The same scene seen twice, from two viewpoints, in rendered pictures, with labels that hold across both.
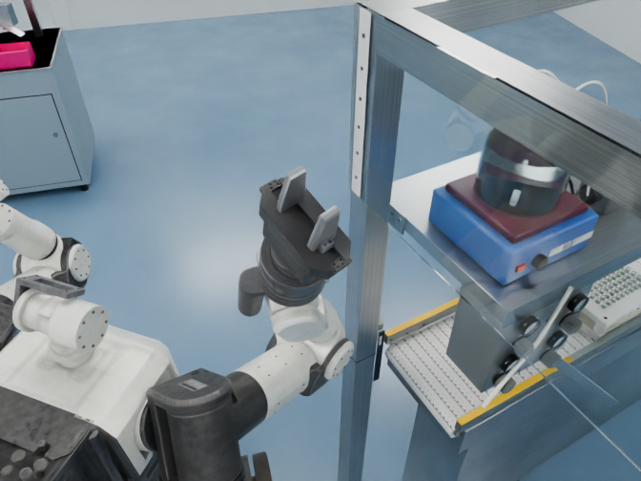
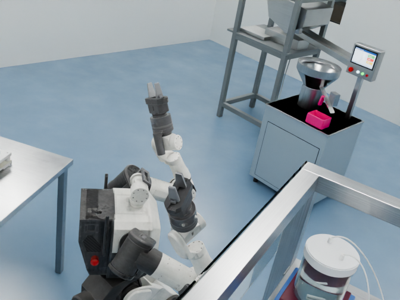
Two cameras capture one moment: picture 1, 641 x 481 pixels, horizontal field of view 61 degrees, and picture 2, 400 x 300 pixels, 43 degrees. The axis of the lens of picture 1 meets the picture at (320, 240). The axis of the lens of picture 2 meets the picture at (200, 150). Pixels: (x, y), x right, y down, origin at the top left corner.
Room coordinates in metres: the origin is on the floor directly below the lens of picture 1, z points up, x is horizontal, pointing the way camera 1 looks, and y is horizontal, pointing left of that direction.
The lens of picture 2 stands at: (-0.24, -1.04, 2.36)
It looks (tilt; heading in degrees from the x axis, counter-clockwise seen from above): 29 degrees down; 55
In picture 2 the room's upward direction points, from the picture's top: 11 degrees clockwise
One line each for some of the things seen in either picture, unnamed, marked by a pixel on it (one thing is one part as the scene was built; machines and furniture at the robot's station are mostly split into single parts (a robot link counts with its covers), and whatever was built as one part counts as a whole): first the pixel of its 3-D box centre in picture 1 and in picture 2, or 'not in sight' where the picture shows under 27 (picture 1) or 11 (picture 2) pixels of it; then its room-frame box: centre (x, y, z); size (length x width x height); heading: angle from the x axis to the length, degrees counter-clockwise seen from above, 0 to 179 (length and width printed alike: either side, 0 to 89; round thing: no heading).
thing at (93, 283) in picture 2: not in sight; (108, 288); (0.41, 0.36, 0.82); 0.28 x 0.13 x 0.18; 14
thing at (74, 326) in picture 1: (65, 324); (138, 190); (0.50, 0.36, 1.29); 0.10 x 0.07 x 0.09; 70
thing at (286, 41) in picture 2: not in sight; (281, 72); (3.07, 2.56, 0.75); 1.43 x 1.06 x 1.50; 105
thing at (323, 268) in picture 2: not in sight; (325, 271); (0.76, -0.34, 1.42); 0.15 x 0.15 x 0.19
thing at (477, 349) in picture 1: (517, 317); not in sight; (0.66, -0.37, 1.11); 0.22 x 0.11 x 0.20; 119
